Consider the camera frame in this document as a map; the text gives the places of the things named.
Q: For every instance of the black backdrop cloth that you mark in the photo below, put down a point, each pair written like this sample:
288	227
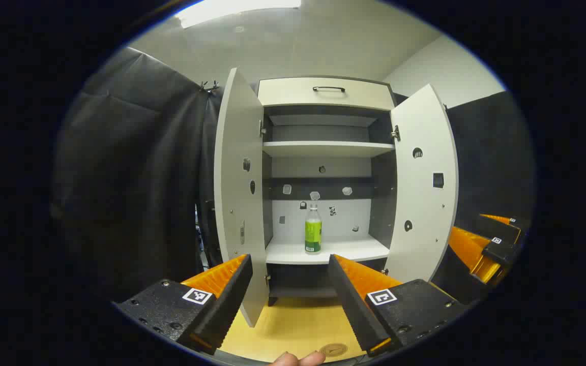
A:
491	152
130	178

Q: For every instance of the grey and white cabinet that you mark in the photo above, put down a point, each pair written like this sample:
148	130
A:
323	249

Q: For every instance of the round brown coaster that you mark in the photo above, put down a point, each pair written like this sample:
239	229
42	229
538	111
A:
333	349

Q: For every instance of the ceiling light panel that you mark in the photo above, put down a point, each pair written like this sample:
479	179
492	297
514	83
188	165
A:
232	10

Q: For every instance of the white cabinet drawer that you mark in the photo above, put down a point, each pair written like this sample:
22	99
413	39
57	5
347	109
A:
288	94

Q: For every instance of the clear bottle with green label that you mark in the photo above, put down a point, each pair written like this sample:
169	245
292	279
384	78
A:
313	234

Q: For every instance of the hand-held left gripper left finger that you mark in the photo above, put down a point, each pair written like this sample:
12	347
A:
232	297

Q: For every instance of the white cabinet door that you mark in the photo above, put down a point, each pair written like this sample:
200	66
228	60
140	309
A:
422	213
237	152

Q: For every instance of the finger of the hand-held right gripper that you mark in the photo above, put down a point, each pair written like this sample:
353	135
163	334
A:
499	251
499	229

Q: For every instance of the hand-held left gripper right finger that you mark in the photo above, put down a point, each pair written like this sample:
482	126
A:
354	305

